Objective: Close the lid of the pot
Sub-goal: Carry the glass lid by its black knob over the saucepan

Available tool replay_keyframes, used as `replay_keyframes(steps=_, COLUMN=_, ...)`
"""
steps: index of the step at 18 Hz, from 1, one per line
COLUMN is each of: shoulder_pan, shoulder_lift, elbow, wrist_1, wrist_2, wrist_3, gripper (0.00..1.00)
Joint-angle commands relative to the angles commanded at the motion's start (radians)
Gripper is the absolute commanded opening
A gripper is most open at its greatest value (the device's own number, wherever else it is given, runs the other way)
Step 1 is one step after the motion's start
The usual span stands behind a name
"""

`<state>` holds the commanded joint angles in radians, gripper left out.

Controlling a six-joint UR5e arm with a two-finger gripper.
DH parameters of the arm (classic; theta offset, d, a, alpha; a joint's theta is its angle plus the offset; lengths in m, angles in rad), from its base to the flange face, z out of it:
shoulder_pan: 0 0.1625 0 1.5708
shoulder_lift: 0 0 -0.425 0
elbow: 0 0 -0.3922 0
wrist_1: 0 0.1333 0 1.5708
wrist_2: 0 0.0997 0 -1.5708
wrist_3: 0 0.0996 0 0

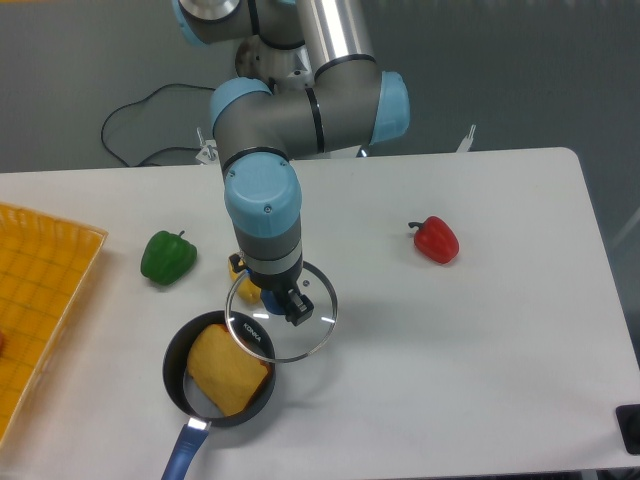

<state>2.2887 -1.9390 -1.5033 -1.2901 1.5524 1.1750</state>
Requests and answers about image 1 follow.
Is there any dark pot blue handle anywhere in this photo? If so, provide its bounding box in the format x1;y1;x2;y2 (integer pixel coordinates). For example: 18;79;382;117
162;310;276;479

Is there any red bell pepper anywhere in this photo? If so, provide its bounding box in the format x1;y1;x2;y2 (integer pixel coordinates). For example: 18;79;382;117
408;216;459;265

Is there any white bracket right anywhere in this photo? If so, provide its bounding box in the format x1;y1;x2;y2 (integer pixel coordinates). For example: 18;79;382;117
456;124;476;153

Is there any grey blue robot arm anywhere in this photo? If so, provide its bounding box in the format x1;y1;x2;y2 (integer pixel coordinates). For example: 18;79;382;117
173;1;410;324

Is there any yellow bell pepper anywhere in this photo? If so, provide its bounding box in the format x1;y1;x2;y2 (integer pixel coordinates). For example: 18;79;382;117
228;253;261;305

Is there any green bell pepper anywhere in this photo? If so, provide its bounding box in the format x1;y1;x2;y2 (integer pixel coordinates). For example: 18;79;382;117
140;230;198;287

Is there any black object table corner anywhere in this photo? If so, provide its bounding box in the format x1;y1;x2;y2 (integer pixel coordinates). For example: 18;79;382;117
615;404;640;455

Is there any black cable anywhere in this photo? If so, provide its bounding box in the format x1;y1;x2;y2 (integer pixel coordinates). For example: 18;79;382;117
100;83;217;168

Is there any glass pot lid blue knob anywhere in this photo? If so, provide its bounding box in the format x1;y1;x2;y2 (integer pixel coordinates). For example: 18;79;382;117
224;262;338;364

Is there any yellow plastic basket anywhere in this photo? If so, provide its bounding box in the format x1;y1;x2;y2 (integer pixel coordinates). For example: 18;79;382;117
1;203;108;443

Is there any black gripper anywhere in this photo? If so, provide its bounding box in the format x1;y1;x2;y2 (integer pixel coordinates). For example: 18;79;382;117
249;259;314;326

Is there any white metal bracket left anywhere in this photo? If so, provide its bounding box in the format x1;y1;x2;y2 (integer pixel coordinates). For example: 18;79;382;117
195;127;218;165

